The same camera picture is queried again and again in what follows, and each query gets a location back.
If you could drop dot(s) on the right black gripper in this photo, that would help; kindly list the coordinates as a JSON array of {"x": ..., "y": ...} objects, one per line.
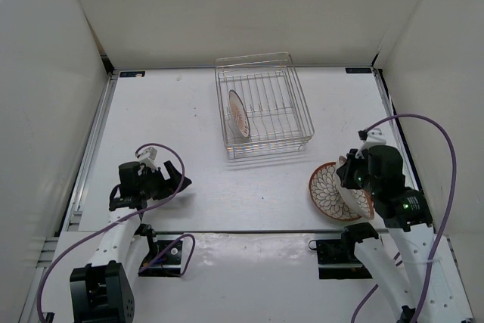
[{"x": 344, "y": 172}]

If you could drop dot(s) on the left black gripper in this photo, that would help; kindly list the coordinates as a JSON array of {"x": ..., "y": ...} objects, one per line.
[{"x": 168, "y": 184}]

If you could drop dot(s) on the white plate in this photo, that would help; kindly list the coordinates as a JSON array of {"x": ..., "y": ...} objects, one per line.
[{"x": 357, "y": 201}]

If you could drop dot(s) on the flower patterned plate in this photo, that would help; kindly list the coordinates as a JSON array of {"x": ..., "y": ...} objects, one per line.
[{"x": 325, "y": 196}]

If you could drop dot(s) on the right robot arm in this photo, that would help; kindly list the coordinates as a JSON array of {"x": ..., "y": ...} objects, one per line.
[{"x": 419, "y": 292}]

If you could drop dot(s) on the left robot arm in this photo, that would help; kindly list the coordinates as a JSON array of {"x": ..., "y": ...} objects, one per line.
[{"x": 101, "y": 290}]

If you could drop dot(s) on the orange patterned plate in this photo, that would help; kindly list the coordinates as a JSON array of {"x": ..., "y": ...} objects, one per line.
[{"x": 239, "y": 113}]

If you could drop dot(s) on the right table label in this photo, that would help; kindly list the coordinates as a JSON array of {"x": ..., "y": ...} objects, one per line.
[{"x": 358, "y": 70}]

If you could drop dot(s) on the table label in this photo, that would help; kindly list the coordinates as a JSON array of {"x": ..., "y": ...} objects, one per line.
[
  {"x": 131, "y": 74},
  {"x": 358, "y": 70}
]

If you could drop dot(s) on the left table label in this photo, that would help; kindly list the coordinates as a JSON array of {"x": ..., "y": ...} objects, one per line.
[{"x": 131, "y": 74}]

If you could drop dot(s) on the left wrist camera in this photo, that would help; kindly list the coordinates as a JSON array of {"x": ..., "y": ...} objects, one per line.
[{"x": 147, "y": 157}]

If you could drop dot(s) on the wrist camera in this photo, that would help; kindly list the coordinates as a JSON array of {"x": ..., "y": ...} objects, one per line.
[
  {"x": 370, "y": 139},
  {"x": 147, "y": 157}
]

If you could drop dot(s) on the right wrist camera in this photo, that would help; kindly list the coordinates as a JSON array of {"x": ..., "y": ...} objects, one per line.
[{"x": 370, "y": 139}]

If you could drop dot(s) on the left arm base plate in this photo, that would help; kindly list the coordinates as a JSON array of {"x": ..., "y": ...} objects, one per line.
[{"x": 163, "y": 260}]

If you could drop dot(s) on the chrome wire dish rack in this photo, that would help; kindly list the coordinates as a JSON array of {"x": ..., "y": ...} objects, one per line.
[{"x": 270, "y": 89}]

